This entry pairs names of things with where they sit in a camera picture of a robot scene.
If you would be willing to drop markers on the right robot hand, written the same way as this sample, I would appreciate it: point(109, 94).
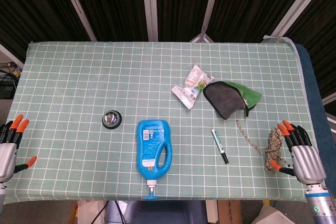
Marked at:
point(307, 159)

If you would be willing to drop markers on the green grid tablecloth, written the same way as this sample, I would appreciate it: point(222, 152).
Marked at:
point(131, 77)

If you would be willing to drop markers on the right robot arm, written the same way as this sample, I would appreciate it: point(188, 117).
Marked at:
point(321, 201)

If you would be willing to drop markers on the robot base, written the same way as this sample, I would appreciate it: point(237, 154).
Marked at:
point(157, 212)

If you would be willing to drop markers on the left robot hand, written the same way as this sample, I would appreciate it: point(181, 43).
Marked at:
point(6, 157)

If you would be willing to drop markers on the crumpled snack wrapper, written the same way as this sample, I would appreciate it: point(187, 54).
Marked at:
point(192, 86)

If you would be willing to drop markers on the cardboard box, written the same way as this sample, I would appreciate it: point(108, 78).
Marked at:
point(230, 212)

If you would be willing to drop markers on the grey and green cloth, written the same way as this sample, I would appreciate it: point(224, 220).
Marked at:
point(231, 98)

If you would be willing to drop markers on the blue pump detergent bottle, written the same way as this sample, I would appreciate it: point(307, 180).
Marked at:
point(153, 150)

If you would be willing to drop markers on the blue padded table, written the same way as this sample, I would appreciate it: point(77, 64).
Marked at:
point(313, 98)

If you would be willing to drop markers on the green and white marker pen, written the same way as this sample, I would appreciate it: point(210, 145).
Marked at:
point(220, 146)

